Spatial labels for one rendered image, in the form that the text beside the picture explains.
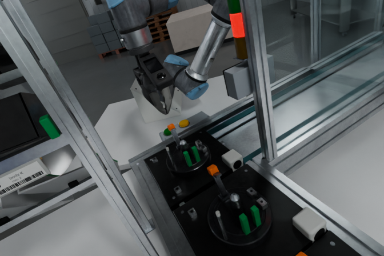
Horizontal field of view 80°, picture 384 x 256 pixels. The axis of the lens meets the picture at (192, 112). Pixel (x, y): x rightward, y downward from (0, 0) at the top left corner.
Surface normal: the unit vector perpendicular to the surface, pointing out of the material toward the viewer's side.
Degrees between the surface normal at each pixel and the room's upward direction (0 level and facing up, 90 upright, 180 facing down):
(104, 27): 90
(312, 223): 0
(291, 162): 90
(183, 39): 90
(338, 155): 0
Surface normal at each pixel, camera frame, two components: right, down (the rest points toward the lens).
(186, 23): 0.00, 0.50
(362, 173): -0.26, -0.84
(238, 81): 0.45, 0.33
